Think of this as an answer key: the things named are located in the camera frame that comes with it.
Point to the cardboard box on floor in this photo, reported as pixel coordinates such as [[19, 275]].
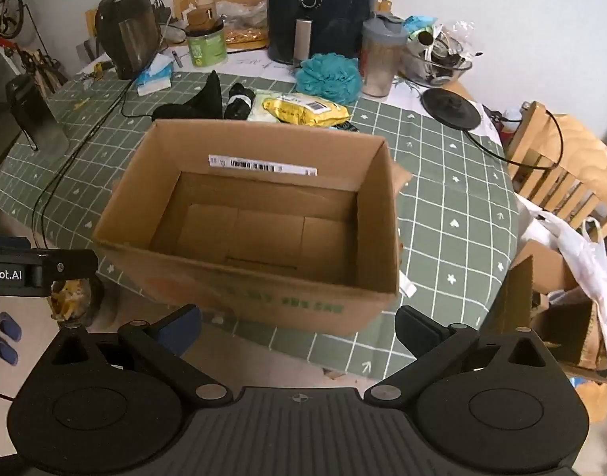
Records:
[[571, 327]]

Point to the white red bottle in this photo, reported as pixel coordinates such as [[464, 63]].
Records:
[[512, 126]]

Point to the blue slipper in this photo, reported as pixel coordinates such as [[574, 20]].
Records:
[[5, 349], [8, 326]]

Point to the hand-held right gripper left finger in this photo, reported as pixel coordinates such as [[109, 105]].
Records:
[[181, 329]]

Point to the small dark tube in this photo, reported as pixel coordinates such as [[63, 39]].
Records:
[[178, 58]]

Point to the black kettle base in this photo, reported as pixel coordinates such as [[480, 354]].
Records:
[[449, 108]]

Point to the brown cardboard box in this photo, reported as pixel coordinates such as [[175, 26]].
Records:
[[134, 198]]

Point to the black socks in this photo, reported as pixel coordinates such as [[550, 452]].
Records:
[[239, 104]]

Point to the blue white tissue pack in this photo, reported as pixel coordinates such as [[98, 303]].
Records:
[[154, 77]]

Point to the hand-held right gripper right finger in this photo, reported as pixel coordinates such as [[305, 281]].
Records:
[[415, 329]]

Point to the green jar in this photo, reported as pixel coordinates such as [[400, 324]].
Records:
[[206, 49]]

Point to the teal bath loofah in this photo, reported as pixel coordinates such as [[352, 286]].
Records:
[[328, 77]]

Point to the black power adapter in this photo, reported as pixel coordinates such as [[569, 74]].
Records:
[[494, 115]]

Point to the light wooden chair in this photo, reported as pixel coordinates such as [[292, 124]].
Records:
[[591, 168]]

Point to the orange snack bag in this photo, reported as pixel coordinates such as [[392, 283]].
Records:
[[246, 37]]

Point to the black air fryer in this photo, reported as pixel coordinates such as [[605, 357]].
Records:
[[333, 10]]

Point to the light blue packets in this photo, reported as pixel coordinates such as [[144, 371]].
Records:
[[417, 24]]

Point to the black cloth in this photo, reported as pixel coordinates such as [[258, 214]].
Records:
[[204, 101]]

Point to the dark electric kettle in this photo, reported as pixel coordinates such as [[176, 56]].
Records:
[[129, 29]]

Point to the yellow plastic packet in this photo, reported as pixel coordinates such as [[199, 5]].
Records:
[[303, 111]]

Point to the clear plastic bag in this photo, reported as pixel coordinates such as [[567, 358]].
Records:
[[457, 34]]

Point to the grey lid shaker bottle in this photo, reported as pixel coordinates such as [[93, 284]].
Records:
[[380, 64]]

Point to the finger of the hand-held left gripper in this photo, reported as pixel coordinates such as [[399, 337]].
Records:
[[75, 264]]

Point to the white plastic bag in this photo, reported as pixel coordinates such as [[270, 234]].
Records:
[[581, 253]]

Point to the dark pot with yellow scraps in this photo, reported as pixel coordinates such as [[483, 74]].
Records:
[[72, 302]]

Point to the pale green packet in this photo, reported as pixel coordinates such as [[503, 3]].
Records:
[[256, 111]]

